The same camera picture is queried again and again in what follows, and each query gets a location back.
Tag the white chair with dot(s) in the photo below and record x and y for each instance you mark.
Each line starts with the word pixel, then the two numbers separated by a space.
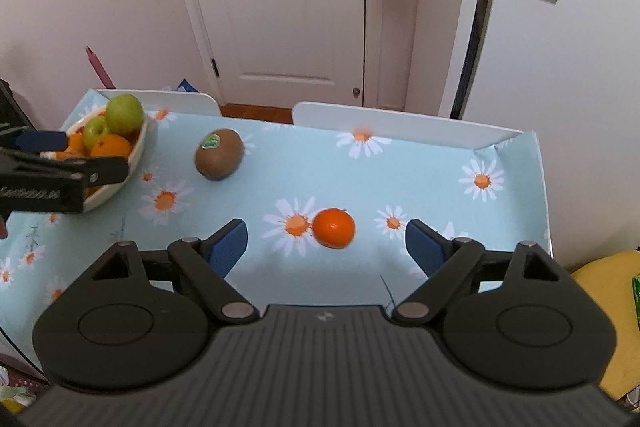
pixel 165 102
pixel 400 124

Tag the large green apple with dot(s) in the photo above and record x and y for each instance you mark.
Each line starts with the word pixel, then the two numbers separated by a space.
pixel 124 113

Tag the blue bag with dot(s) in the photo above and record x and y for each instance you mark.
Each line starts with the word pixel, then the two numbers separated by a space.
pixel 186 86

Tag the white refrigerator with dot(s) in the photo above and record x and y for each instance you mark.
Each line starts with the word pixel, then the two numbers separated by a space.
pixel 575 82

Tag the large orange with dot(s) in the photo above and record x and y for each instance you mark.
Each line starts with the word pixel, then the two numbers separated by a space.
pixel 111 147

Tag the small tangerine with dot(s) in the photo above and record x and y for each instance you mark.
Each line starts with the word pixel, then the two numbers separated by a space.
pixel 333 228

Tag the pink stick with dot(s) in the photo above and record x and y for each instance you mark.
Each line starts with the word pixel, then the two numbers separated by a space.
pixel 99 67

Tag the right white chair back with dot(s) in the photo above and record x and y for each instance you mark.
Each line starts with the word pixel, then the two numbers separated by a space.
pixel 400 124

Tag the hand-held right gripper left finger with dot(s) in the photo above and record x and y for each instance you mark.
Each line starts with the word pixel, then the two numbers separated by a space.
pixel 230 244

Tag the daisy print blue tablecloth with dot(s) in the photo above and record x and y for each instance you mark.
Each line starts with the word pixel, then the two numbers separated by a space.
pixel 300 167

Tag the yellow cushion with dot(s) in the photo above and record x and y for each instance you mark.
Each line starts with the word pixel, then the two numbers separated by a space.
pixel 615 307

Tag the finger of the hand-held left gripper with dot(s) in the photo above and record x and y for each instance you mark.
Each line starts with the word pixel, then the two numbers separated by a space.
pixel 42 140
pixel 100 169

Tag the left white chair back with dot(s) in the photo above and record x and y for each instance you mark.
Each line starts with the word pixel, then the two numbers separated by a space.
pixel 165 102

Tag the patterned cloth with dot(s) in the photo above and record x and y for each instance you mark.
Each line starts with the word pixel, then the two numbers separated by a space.
pixel 17 387

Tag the small green apple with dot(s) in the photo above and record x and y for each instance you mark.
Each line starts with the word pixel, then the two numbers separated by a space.
pixel 94 133

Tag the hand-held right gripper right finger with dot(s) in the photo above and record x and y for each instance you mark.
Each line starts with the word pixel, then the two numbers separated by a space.
pixel 425 248

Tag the white panel door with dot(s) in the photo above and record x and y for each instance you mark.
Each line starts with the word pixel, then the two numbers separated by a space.
pixel 285 7

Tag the brown kiwi with green sticker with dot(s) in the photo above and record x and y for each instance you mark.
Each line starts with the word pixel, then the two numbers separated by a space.
pixel 219 156

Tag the green box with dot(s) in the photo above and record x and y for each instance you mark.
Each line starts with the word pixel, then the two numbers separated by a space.
pixel 636 302

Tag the medium orange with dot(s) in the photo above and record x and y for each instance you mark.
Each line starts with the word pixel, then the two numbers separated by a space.
pixel 75 143

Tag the oval yellow cartoon dish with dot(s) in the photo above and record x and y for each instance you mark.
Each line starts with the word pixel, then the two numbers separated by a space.
pixel 136 152

